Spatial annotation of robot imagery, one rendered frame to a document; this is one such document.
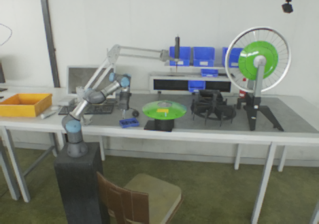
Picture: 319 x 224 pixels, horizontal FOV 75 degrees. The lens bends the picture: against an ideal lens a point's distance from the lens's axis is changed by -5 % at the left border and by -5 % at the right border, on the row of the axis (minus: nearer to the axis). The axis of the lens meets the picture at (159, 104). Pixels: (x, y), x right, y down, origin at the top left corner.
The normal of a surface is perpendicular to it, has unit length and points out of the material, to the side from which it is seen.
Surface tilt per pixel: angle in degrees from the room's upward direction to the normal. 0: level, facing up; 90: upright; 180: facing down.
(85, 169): 90
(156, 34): 90
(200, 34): 90
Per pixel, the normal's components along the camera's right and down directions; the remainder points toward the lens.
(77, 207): 0.06, 0.36
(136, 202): -0.22, 0.36
